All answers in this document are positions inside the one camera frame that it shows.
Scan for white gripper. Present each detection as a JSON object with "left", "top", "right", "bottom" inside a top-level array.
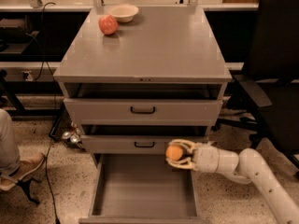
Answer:
[{"left": 166, "top": 139, "right": 219, "bottom": 173}]

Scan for small orange fruit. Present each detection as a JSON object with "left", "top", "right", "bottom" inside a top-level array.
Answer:
[{"left": 165, "top": 145, "right": 183, "bottom": 161}]

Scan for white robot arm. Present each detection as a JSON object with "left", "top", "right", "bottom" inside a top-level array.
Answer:
[{"left": 165, "top": 139, "right": 299, "bottom": 224}]

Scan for grey bottom drawer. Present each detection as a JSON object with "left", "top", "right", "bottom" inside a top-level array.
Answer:
[{"left": 78, "top": 154, "right": 209, "bottom": 224}]

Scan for grey drawer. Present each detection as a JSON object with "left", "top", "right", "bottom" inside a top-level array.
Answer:
[
  {"left": 64, "top": 83, "right": 224, "bottom": 127},
  {"left": 78, "top": 154, "right": 209, "bottom": 224},
  {"left": 81, "top": 125, "right": 206, "bottom": 154}
]

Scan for grey drawer cabinet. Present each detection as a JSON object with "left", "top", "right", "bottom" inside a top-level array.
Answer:
[{"left": 53, "top": 4, "right": 234, "bottom": 173}]

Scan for grey middle drawer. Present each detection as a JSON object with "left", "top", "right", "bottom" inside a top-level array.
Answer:
[{"left": 81, "top": 125, "right": 206, "bottom": 154}]

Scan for grey top drawer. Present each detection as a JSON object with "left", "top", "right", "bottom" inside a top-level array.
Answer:
[{"left": 64, "top": 83, "right": 224, "bottom": 127}]

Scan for black office chair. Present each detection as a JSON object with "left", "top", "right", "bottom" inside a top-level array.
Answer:
[{"left": 218, "top": 0, "right": 299, "bottom": 168}]

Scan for silver cans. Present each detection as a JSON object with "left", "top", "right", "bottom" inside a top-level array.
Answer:
[{"left": 62, "top": 122, "right": 81, "bottom": 144}]

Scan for red apple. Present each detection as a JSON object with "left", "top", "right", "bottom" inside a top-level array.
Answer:
[{"left": 98, "top": 15, "right": 119, "bottom": 35}]

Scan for white bowl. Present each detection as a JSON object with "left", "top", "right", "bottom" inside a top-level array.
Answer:
[{"left": 107, "top": 4, "right": 139, "bottom": 23}]

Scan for black stool leg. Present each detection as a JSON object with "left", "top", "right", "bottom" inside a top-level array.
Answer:
[{"left": 0, "top": 173, "right": 43, "bottom": 205}]

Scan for person leg light trousers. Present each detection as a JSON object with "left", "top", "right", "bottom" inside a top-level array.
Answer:
[{"left": 0, "top": 109, "right": 20, "bottom": 175}]

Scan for tan shoe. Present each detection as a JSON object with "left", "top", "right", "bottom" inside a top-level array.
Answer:
[{"left": 0, "top": 152, "right": 45, "bottom": 191}]

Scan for black power cable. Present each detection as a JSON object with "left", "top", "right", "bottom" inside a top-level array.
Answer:
[{"left": 25, "top": 1, "right": 62, "bottom": 224}]

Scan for wall power outlet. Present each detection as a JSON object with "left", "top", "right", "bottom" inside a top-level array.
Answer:
[{"left": 22, "top": 71, "right": 34, "bottom": 81}]

